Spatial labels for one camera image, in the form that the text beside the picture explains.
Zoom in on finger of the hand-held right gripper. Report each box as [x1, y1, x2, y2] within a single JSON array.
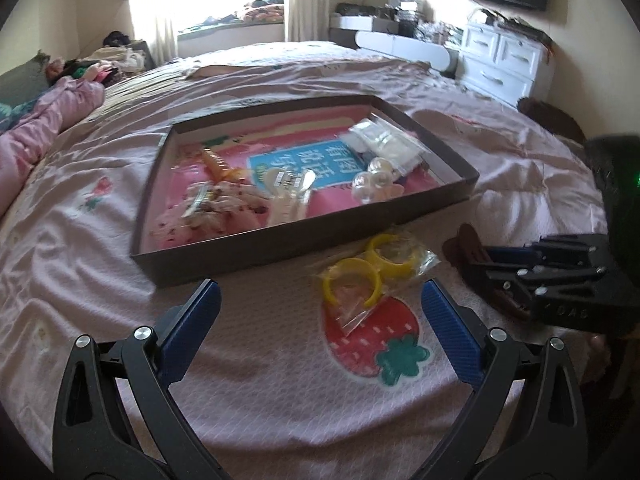
[[477, 266, 608, 311], [482, 239, 601, 268]]

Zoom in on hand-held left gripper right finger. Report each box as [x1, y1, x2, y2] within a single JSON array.
[[420, 279, 588, 480]]

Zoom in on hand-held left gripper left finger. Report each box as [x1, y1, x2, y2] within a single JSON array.
[[51, 279, 223, 480]]

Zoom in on long brown pink hair clip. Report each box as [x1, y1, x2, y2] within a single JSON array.
[[442, 223, 533, 321]]

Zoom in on dark shallow cardboard box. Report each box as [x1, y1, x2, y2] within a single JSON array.
[[131, 94, 481, 288]]

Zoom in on bagged yellow bangles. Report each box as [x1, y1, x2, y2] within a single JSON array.
[[307, 230, 441, 336]]

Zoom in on cream hair claw clip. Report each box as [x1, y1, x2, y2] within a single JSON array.
[[260, 167, 317, 226]]

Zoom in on bagged earring card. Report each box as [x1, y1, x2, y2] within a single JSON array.
[[367, 132, 426, 176]]

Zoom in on clear pearl hair clip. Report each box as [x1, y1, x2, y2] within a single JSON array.
[[350, 157, 406, 205]]

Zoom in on orange hair comb clip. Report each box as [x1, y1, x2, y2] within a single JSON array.
[[200, 149, 246, 183]]

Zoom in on bagged plain white card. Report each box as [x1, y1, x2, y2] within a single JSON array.
[[347, 114, 401, 153]]

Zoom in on pink printed bed sheet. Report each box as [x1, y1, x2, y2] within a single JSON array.
[[0, 40, 616, 480]]

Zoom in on dark brown object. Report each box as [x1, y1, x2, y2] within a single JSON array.
[[517, 97, 586, 143]]

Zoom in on white drawer dresser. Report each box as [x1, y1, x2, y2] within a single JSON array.
[[457, 22, 553, 108]]

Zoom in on low white cabinet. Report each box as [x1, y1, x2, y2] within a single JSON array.
[[330, 12, 458, 78]]

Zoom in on pink quilt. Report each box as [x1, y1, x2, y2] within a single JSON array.
[[0, 77, 106, 221]]

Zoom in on pile of clothes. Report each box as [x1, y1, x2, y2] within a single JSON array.
[[45, 30, 156, 86]]

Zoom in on grey headboard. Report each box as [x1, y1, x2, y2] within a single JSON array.
[[0, 50, 53, 106]]

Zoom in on sheer white curtain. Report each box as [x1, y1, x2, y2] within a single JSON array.
[[117, 0, 181, 68]]

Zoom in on cream curtain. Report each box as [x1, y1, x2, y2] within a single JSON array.
[[285, 0, 338, 46]]

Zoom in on patterned blanket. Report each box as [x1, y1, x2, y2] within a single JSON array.
[[240, 2, 286, 23]]

